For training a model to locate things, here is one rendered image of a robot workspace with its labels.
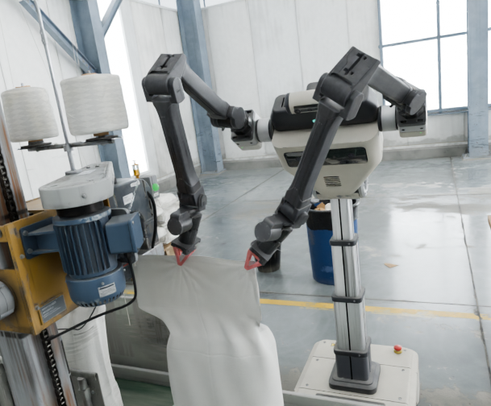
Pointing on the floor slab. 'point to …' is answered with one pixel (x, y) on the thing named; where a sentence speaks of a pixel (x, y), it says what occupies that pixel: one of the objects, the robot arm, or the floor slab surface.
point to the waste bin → (318, 225)
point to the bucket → (272, 263)
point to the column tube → (27, 374)
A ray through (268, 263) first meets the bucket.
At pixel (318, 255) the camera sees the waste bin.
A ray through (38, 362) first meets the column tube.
